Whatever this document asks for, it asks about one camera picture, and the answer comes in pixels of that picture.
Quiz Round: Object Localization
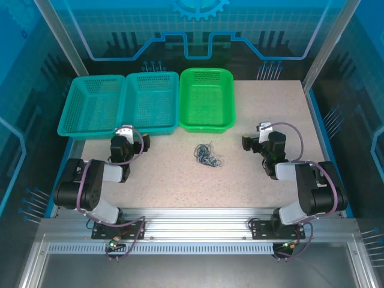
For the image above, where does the dark thin cable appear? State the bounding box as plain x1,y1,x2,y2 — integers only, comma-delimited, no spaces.
193,141,224,169

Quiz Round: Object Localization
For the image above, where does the connector with green light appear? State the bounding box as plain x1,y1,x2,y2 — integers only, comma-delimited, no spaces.
274,239,301,252
108,236,126,250

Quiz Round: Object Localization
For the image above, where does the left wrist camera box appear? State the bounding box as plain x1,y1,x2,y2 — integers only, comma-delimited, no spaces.
115,125,135,146

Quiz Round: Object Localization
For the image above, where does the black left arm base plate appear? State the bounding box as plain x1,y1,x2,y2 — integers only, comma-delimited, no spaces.
91,220,147,240

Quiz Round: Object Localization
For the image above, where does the aluminium mounting rail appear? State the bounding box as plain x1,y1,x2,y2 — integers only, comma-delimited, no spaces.
38,208,359,244

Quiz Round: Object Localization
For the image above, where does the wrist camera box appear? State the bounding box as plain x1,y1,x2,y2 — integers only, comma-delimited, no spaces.
258,121,274,143
115,125,135,146

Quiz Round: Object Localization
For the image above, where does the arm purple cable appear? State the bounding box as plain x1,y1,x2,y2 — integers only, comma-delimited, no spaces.
260,122,338,262
76,125,147,262

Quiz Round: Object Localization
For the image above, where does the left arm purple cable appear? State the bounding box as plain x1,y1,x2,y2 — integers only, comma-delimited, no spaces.
76,125,147,262

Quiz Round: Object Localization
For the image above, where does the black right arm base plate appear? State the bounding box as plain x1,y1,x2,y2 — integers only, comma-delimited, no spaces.
250,220,307,240

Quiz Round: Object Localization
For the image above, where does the slotted grey cable duct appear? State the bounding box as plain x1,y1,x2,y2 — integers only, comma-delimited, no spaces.
47,243,276,255

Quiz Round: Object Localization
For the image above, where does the aluminium frame post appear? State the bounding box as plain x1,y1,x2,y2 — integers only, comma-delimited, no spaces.
33,0,88,77
302,0,362,92

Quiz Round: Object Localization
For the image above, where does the green plastic basket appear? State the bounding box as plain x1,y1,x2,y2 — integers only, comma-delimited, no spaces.
179,67,236,134

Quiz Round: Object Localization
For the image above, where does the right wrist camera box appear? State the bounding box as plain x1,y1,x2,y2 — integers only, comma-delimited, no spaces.
258,121,274,143

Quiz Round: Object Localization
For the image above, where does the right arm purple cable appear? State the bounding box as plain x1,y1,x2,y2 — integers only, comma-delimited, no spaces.
260,122,338,262

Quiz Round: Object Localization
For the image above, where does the teal plastic basket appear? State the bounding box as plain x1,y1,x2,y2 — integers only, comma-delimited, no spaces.
56,74,126,141
119,71,180,137

